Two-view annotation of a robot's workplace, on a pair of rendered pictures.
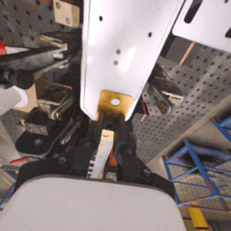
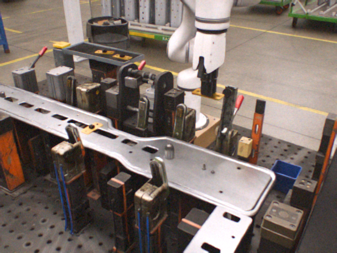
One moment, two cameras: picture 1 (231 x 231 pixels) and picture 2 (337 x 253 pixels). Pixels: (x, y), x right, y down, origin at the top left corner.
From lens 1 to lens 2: 0.89 m
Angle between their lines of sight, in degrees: 55
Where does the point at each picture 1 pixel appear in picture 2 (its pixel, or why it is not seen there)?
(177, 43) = (206, 216)
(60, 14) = (245, 139)
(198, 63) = not seen: outside the picture
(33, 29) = not seen: hidden behind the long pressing
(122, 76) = (188, 170)
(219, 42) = (199, 239)
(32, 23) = not seen: hidden behind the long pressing
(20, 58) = (233, 100)
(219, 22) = (217, 235)
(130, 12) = (238, 182)
